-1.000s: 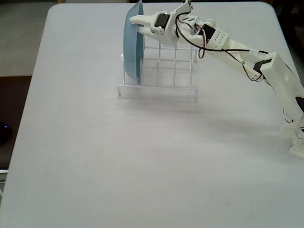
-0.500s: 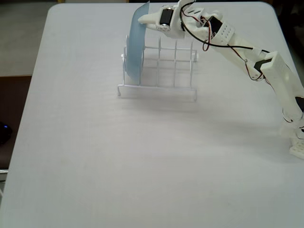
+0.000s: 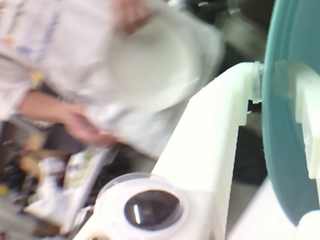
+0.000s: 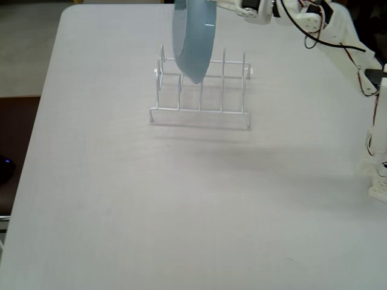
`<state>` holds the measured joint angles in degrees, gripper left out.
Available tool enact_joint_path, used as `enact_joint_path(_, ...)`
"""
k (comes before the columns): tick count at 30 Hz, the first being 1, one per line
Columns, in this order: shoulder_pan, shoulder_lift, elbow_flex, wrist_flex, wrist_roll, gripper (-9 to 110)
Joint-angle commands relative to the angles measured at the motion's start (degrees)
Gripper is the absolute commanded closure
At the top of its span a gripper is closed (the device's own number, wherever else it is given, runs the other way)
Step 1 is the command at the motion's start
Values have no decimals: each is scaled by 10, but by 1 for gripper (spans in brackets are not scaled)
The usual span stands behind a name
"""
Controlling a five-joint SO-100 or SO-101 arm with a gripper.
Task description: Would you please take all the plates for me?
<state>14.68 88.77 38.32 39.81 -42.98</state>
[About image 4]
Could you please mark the blue plate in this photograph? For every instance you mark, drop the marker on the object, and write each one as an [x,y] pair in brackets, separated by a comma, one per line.
[196,45]

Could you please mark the black computer mouse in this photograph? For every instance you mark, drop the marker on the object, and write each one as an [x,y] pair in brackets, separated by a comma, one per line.
[6,169]

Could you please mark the dark brown wooden furniture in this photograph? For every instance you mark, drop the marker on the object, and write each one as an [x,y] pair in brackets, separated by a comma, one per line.
[18,145]

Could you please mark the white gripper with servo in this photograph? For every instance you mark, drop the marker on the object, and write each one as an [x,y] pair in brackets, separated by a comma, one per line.
[239,8]

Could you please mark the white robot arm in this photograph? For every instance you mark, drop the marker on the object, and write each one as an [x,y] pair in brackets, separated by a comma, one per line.
[341,27]

